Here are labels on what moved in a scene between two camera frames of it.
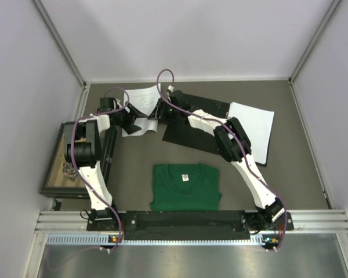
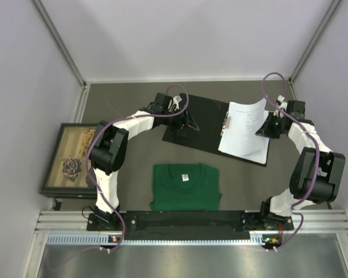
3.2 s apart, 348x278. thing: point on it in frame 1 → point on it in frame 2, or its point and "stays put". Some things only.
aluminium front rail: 303,220 stays put
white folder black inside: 182,133 stays put
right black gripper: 162,106 → 264,131
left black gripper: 129,127 → 182,123
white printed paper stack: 256,124 stays put
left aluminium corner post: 60,41 stays put
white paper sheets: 145,99 → 245,120
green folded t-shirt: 185,187 stays put
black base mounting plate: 188,225 stays put
